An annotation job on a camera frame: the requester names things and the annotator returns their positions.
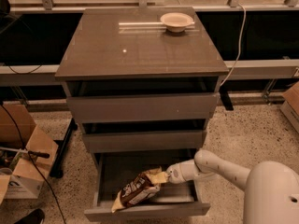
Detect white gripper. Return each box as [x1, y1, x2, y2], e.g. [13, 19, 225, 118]
[152, 160, 200, 184]

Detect brown chip bag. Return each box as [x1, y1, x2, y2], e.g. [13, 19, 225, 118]
[111, 167, 163, 213]

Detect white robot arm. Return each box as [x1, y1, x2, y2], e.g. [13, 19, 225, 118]
[154, 149, 299, 224]

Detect bottom grey drawer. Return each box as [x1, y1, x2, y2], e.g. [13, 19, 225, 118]
[84, 149, 210, 222]

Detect grey drawer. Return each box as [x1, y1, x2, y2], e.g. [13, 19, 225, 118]
[67, 93, 219, 123]
[84, 149, 210, 222]
[82, 130, 206, 153]

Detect middle grey drawer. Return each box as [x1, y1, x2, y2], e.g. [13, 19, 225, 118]
[82, 130, 206, 153]

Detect top grey drawer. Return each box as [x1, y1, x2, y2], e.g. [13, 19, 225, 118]
[67, 93, 219, 123]

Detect grey drawer cabinet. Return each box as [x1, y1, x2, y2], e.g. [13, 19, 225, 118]
[54, 7, 230, 173]

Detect black table leg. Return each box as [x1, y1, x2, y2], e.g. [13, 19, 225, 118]
[50, 119, 78, 178]

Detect black shoe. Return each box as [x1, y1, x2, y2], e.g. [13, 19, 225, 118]
[14, 209, 45, 224]

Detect open cardboard box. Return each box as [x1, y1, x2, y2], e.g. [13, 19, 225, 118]
[0, 105, 58, 203]

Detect cardboard box at right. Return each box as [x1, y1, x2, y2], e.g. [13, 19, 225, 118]
[280, 81, 299, 133]

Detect white paper bowl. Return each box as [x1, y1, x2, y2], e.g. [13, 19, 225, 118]
[160, 12, 194, 33]

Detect black-handled tool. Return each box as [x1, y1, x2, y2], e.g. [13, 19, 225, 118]
[0, 147, 50, 159]

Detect black cable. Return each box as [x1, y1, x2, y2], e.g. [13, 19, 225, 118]
[0, 105, 67, 224]

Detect white cable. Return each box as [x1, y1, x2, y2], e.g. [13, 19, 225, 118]
[219, 4, 247, 88]

